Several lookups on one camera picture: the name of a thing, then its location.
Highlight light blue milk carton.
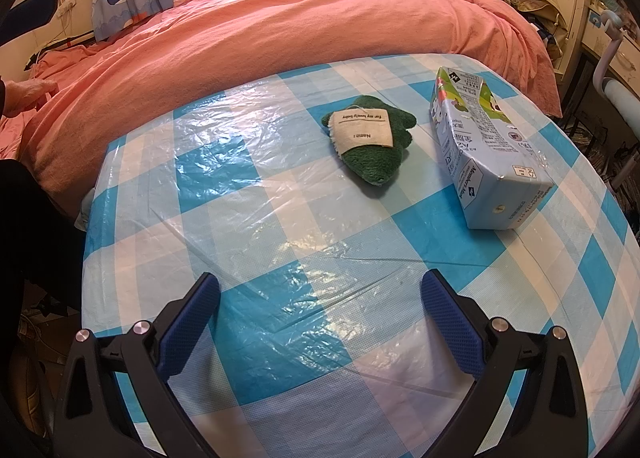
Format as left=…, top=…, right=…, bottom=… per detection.
left=429, top=65, right=551, bottom=230

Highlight pink bed blanket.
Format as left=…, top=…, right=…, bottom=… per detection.
left=0, top=0, right=562, bottom=209

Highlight grey and blue desk chair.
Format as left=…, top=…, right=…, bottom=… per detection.
left=592, top=8, right=640, bottom=114

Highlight person's left hand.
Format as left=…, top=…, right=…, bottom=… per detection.
left=4, top=79, right=58, bottom=118

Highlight green plush toy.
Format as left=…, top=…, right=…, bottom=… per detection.
left=322, top=94, right=420, bottom=187

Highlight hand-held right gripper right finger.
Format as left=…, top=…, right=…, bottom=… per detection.
left=420, top=269, right=586, bottom=458

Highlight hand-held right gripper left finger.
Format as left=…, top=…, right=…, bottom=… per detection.
left=59, top=272, right=221, bottom=458

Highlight blue checked tablecloth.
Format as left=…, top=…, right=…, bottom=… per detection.
left=80, top=53, right=640, bottom=458

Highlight person's black pants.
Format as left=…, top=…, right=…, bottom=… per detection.
left=0, top=158, right=86, bottom=334

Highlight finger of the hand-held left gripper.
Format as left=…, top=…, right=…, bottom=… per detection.
left=0, top=0, right=57, bottom=46

